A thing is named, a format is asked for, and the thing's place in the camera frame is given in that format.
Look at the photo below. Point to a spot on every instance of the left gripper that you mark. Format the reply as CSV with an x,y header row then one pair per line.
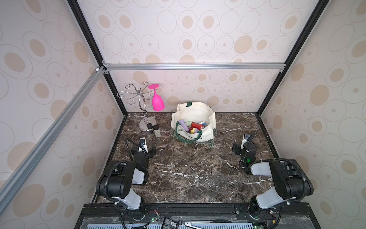
x,y
152,151

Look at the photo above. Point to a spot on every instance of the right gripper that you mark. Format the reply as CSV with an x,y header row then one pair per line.
x,y
236,147

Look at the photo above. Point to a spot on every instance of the purple flashlight bottom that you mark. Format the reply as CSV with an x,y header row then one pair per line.
x,y
184,126

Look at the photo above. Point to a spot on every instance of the purple flashlight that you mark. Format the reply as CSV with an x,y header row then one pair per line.
x,y
184,126
194,130

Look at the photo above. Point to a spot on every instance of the small red flashlight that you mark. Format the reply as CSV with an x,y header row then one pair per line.
x,y
197,126

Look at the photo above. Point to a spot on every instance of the green flashlight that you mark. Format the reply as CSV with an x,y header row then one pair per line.
x,y
188,123

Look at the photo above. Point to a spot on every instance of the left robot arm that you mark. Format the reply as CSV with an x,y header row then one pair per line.
x,y
115,183

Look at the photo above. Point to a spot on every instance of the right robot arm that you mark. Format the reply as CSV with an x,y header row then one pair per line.
x,y
291,184

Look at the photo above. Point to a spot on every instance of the cream canvas tote bag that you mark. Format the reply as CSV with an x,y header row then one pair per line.
x,y
196,112

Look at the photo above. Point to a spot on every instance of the dark small bottle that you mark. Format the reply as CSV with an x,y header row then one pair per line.
x,y
150,127

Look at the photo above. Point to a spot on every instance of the chrome wine glass rack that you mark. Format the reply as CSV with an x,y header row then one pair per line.
x,y
139,96

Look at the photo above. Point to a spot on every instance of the pink plastic wine glass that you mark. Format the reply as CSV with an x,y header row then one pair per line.
x,y
157,101

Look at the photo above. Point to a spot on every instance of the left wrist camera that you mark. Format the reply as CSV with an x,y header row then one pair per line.
x,y
142,145

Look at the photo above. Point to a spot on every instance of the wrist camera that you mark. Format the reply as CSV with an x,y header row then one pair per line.
x,y
245,139
142,145

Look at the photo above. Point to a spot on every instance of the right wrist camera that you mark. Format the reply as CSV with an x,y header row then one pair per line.
x,y
245,139

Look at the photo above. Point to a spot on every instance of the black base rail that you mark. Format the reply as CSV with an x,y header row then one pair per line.
x,y
198,216

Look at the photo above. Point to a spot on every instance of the horizontal aluminium rail back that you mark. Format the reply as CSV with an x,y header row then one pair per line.
x,y
196,66

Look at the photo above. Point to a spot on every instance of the aluminium rail left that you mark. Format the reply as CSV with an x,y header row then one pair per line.
x,y
28,165

